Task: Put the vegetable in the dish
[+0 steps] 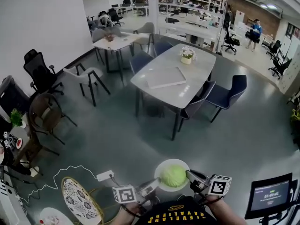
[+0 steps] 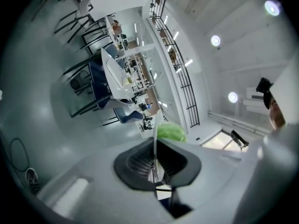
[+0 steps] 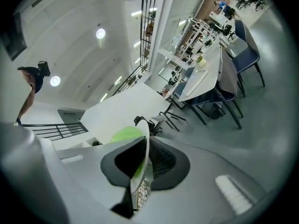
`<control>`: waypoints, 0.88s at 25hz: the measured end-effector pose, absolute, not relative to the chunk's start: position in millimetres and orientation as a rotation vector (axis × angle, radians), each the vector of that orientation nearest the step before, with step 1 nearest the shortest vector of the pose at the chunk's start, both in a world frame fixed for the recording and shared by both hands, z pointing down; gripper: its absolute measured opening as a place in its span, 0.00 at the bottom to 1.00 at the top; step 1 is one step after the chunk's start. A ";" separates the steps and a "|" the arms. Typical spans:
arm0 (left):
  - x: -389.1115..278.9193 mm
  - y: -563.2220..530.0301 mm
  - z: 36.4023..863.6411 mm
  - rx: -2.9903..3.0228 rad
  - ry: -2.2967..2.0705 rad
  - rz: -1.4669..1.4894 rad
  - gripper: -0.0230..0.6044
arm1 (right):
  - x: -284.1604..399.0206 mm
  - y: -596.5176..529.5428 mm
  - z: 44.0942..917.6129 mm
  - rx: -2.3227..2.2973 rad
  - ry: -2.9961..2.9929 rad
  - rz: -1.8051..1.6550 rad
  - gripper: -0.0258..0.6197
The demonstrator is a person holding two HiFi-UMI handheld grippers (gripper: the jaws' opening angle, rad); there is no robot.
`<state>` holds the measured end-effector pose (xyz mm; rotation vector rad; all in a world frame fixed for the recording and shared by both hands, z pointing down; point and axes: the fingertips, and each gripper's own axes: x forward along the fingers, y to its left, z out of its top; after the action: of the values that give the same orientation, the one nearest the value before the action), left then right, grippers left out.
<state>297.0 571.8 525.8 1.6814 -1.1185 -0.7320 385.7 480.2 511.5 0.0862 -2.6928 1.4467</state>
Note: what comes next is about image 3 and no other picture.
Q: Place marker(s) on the white square table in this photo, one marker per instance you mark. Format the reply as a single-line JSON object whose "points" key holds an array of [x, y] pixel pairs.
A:
{"points": [[121, 108]]}

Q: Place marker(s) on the person's head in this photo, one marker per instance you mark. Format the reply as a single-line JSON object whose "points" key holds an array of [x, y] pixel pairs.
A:
{"points": [[28, 79]]}

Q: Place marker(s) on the green leafy vegetable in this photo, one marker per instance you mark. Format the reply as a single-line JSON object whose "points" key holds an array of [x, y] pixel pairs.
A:
{"points": [[126, 133]]}

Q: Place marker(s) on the white cup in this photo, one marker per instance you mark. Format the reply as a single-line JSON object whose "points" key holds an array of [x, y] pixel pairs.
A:
{"points": [[202, 62]]}

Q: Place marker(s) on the black metal railing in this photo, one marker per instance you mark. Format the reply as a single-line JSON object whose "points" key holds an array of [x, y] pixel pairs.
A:
{"points": [[58, 129]]}

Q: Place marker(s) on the dark wall panel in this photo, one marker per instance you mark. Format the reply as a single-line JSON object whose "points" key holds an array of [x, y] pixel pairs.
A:
{"points": [[14, 38]]}

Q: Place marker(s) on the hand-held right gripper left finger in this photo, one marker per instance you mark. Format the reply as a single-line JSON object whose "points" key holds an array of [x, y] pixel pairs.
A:
{"points": [[121, 162]]}

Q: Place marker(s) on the blue dining chair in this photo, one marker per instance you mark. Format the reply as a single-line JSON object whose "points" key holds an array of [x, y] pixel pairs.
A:
{"points": [[247, 52], [182, 90]]}

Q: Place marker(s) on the white open shelf unit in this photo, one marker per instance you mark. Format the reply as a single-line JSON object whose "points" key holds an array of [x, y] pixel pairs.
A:
{"points": [[201, 36]]}

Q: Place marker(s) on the black head-mounted camera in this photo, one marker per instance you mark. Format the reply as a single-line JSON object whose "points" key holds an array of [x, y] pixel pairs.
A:
{"points": [[44, 67]]}

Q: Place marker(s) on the grey dining chair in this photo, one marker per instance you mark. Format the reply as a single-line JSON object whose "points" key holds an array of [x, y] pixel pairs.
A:
{"points": [[227, 78]]}

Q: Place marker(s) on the long white table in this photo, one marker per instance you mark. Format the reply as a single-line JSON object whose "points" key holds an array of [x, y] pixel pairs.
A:
{"points": [[205, 78]]}

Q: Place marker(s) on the black grid partition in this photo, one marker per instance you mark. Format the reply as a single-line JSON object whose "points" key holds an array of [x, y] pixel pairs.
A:
{"points": [[147, 20]]}

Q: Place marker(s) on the round ceiling light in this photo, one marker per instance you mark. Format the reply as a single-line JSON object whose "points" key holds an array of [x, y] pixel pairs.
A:
{"points": [[100, 33], [55, 81]]}

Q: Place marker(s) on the white dish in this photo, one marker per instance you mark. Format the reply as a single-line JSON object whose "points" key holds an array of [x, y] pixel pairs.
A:
{"points": [[147, 151]]}

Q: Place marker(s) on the white plastic chair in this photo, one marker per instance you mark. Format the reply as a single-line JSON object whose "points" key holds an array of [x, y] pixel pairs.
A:
{"points": [[167, 118]]}

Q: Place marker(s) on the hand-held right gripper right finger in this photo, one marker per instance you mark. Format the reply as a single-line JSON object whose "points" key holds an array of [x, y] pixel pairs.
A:
{"points": [[168, 164]]}

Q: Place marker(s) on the black office chair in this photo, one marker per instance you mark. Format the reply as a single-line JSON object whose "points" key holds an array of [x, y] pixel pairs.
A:
{"points": [[144, 122]]}

